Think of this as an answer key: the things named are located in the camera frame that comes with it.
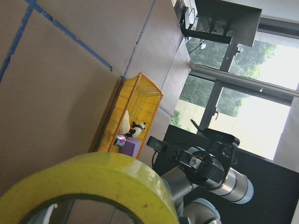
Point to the panda toy figure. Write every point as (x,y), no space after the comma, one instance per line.
(136,129)

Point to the yellow plastic basket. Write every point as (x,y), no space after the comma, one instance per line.
(140,97)

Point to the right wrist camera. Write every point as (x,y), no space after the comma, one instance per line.
(217,135)

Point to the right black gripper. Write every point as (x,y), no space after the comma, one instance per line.
(199,166)

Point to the yellow tape roll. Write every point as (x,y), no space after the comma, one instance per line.
(113,178)

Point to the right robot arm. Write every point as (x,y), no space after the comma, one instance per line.
(237,188)

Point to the black monitor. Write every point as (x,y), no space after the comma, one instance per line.
(225,22)

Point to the small pink label bottle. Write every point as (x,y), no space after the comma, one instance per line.
(120,140)

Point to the purple foam cube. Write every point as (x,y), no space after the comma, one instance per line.
(131,147)

